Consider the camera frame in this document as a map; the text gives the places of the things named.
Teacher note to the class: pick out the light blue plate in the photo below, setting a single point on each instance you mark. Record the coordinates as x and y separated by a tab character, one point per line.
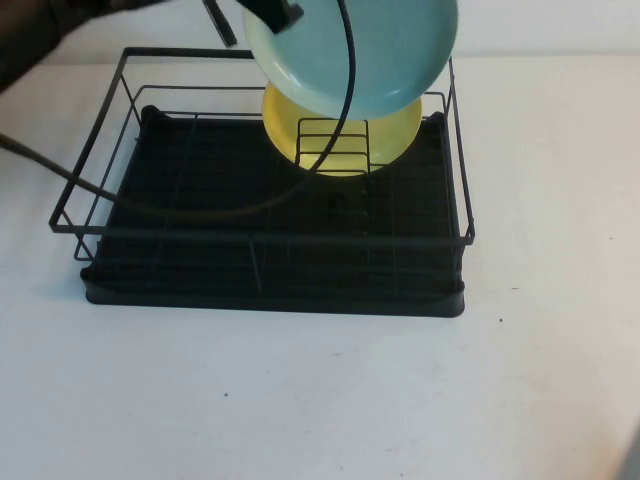
390	45

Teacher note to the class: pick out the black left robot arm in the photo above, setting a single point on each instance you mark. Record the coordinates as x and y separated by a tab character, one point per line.
45	35

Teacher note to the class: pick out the yellow plate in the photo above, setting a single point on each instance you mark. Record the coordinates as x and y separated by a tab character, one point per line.
395	130

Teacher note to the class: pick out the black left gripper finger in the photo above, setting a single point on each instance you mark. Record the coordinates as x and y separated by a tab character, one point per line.
222	25
272	12

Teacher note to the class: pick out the black plastic drip tray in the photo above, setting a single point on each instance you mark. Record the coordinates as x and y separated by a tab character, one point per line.
275	300

